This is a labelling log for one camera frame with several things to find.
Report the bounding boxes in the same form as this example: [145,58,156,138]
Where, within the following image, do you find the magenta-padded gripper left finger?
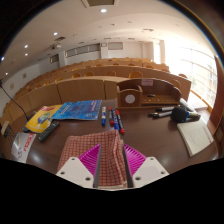
[55,143,102,189]

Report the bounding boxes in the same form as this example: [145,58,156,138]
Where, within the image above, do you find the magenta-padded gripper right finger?
[122,143,170,189]

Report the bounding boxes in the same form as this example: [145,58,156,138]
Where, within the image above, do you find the red checked towel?
[56,129,130,190]

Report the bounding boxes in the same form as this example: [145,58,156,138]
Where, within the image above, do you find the black remote control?
[38,120,61,143]

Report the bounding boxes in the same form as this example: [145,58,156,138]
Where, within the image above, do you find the red marker pen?
[115,109,126,135]

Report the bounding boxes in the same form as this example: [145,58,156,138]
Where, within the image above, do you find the blue marker pen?
[112,109,121,132]

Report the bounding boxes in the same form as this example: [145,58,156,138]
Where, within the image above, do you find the black marker pen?
[148,110,173,119]
[155,105,178,113]

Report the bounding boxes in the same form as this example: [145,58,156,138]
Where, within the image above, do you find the white marker with blue cap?
[101,106,107,127]

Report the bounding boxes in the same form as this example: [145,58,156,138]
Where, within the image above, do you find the blue booklet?
[51,99,103,121]

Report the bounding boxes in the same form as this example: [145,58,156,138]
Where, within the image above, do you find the white leaflet with red print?
[10,132,37,164]

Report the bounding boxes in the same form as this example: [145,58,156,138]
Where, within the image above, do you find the white paper pad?
[176,118,214,158]

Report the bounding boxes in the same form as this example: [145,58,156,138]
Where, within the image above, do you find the white marker with red cap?
[108,106,115,126]

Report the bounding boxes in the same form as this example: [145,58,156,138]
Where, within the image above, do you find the yellow booklet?
[25,104,63,134]

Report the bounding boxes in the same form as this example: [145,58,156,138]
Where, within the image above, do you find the black handheld microphone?
[170,105,202,124]

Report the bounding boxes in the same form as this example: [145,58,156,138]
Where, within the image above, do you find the black gooseneck desk microphone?
[0,79,38,133]

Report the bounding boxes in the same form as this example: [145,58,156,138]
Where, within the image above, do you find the wooden desk organizer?
[116,78,183,108]

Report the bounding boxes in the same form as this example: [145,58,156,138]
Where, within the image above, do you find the rows of wooden lecture seats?
[0,57,193,121]

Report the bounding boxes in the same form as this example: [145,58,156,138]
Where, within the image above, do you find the large bright window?
[153,39,219,108]

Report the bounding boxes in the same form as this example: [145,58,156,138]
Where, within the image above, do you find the recessed ceiling lights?
[0,8,108,63]

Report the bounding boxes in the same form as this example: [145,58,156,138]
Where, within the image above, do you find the ceiling air vent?
[81,0,119,8]

